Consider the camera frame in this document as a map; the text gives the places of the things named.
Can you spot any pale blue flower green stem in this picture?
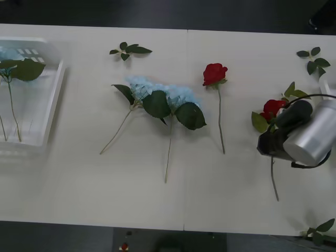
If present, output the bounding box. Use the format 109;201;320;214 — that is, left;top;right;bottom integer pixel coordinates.
156;83;207;184
99;75;172;155

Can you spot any pale blue flower large leaf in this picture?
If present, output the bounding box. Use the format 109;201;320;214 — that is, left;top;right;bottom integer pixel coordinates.
0;46;47;143

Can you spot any pale blue flower thin stem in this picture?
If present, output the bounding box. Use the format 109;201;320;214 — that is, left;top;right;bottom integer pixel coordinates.
0;59;18;142

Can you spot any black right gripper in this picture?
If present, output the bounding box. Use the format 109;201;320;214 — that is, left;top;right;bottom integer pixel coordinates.
257;128;290;159

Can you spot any white shallow plastic box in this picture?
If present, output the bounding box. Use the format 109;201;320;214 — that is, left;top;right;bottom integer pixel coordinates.
0;36;67;156

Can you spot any loose green leaf twig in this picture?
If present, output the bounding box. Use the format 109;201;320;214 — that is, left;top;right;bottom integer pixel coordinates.
109;41;153;62
301;218;336;247
296;47;331;79

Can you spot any red rose green stem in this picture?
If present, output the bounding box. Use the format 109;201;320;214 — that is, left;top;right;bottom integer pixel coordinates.
202;62;228;155
251;81;312;202

